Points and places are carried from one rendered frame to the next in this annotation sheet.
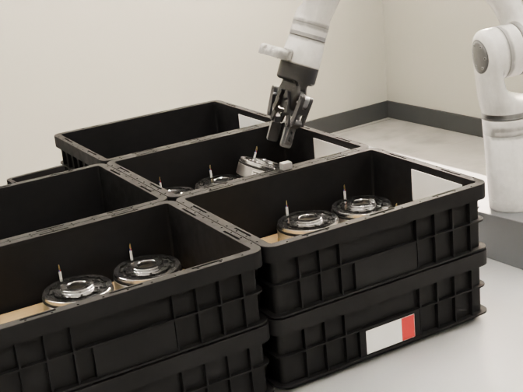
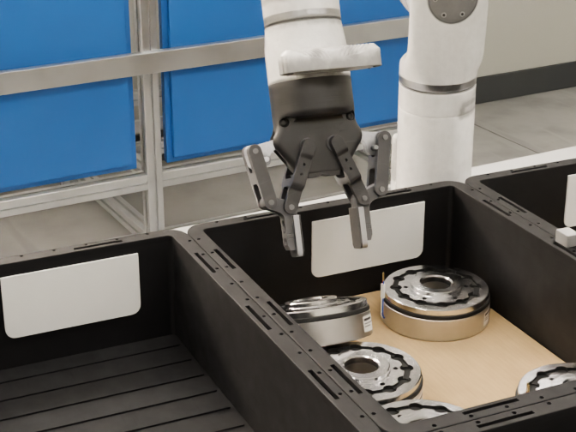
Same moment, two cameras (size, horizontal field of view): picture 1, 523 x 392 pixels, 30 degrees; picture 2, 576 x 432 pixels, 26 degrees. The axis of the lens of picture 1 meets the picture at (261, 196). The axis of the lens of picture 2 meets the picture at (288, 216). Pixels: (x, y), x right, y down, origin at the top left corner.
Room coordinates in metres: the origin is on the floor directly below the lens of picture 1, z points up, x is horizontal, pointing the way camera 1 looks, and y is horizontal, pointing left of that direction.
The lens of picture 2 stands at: (1.76, 0.99, 1.38)
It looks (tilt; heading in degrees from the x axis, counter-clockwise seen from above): 22 degrees down; 274
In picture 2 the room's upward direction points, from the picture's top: straight up
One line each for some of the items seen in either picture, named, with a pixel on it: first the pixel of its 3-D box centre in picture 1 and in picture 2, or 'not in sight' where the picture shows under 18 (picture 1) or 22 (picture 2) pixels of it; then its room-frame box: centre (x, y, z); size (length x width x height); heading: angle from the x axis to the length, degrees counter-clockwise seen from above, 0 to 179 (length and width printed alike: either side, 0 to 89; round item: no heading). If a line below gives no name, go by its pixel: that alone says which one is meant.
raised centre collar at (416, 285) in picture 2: not in sight; (435, 285); (1.69, -0.09, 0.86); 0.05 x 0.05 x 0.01
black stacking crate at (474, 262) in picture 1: (335, 289); not in sight; (1.44, -0.10, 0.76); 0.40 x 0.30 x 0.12; 119
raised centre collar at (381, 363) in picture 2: (221, 181); (361, 367); (1.76, 0.07, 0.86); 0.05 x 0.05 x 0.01
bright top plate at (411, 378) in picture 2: (221, 183); (361, 372); (1.76, 0.07, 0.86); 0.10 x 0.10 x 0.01
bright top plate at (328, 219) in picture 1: (307, 221); not in sight; (1.50, -0.07, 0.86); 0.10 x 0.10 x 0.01
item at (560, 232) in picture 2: (286, 165); (567, 237); (1.58, -0.05, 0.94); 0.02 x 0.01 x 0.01; 119
